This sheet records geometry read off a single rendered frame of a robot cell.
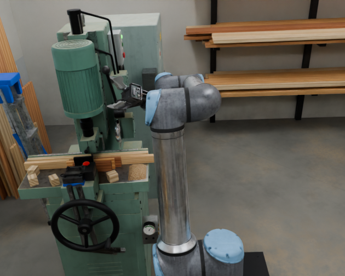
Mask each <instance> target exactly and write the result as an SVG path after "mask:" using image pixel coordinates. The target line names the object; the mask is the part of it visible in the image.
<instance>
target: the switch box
mask: <svg viewBox="0 0 345 276"><path fill-rule="evenodd" d="M112 32H113V38H114V44H115V49H116V55H117V61H118V66H121V65H123V62H124V61H123V59H124V58H123V52H124V51H123V49H122V41H121V36H120V35H121V34H122V32H121V30H112ZM107 38H108V47H109V51H110V54H112V56H113V61H114V65H115V66H116V61H115V57H114V51H113V45H112V38H111V32H110V30H109V32H108V34H107Z"/></svg>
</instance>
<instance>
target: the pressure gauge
mask: <svg viewBox="0 0 345 276"><path fill-rule="evenodd" d="M149 229H150V230H149ZM142 231H143V232H144V234H146V235H152V234H154V233H155V231H156V226H155V224H154V223H153V222H150V221H148V222H145V223H144V224H143V230H142Z"/></svg>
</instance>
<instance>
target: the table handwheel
mask: <svg viewBox="0 0 345 276"><path fill-rule="evenodd" d="M75 206H90V207H94V208H97V209H99V210H101V211H103V212H104V213H106V214H107V216H105V217H102V218H100V219H98V220H95V221H92V220H91V219H92V216H93V211H94V208H89V213H88V214H86V215H84V217H83V219H81V220H80V221H77V220H75V219H72V218H70V217H68V216H66V215H64V214H62V213H63V212H64V211H66V210H67V209H69V208H72V207H75ZM59 217H60V218H62V219H65V220H67V221H70V222H72V223H74V224H75V225H77V226H78V232H79V233H80V234H83V235H84V245H79V244H76V243H73V242H71V241H69V240H67V239H66V238H65V237H64V236H63V235H62V234H61V233H60V231H59V229H58V219H59ZM108 219H111V221H112V223H113V232H112V234H111V236H110V237H109V238H111V244H112V243H113V242H114V241H115V239H116V238H117V236H118V234H119V228H120V226H119V220H118V217H117V216H116V214H115V213H114V212H113V210H111V209H110V208H109V207H108V206H107V205H105V204H103V203H100V202H98V201H95V200H91V199H76V200H71V201H69V202H66V203H64V204H62V205H61V206H60V207H58V208H57V209H56V210H55V212H54V213H53V215H52V218H51V230H52V233H53V235H54V237H55V238H56V239H57V240H58V241H59V242H60V243H61V244H62V245H64V246H66V247H68V248H70V249H72V250H76V251H81V252H93V251H99V250H102V249H104V248H105V243H106V240H105V241H104V242H102V243H100V244H96V245H88V234H90V233H91V232H92V228H93V225H96V224H98V223H100V222H102V221H105V220H108Z"/></svg>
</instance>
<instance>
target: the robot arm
mask: <svg viewBox="0 0 345 276"><path fill-rule="evenodd" d="M110 79H111V82H112V84H114V85H115V86H116V87H117V89H118V90H123V92H122V93H121V95H122V99H119V100H116V103H114V104H112V105H111V104H110V105H107V106H106V107H108V108H111V109H115V110H118V111H120V110H125V109H127V108H132V107H136V106H140V107H141V108H142V109H143V110H144V111H146V118H145V125H146V126H148V127H149V126H150V130H151V133H152V144H153V155H154V167H155V173H156V184H157V195H158V206H159V218H160V229H161V235H160V236H159V237H158V239H157V243H155V244H153V249H152V251H153V263H154V270H155V274H156V276H243V263H244V249H243V243H242V240H241V239H240V238H239V237H238V236H237V235H236V234H235V233H233V232H232V231H229V230H227V229H214V230H212V231H209V232H208V233H207V234H206V236H205V237H204V239H201V240H196V237H195V235H194V234H193V233H192V232H191V227H190V217H189V201H188V184H187V168H186V151H185V135H184V128H185V123H189V122H197V121H200V120H204V119H207V118H210V117H211V116H213V115H214V114H215V113H216V112H217V111H218V110H219V109H220V106H221V94H220V92H219V91H218V89H217V88H215V87H214V86H213V85H211V84H208V83H204V78H203V75H202V74H191V75H183V76H173V75H172V74H171V73H169V72H163V73H160V74H158V75H157V76H156V77H155V83H154V85H155V90H151V91H149V92H148V91H145V90H142V87H141V86H140V85H137V84H134V83H130V84H129V87H128V86H127V85H125V84H124V83H123V79H124V78H123V77H122V76H118V77H115V78H114V77H112V76H110ZM133 84H134V85H137V87H136V86H133Z"/></svg>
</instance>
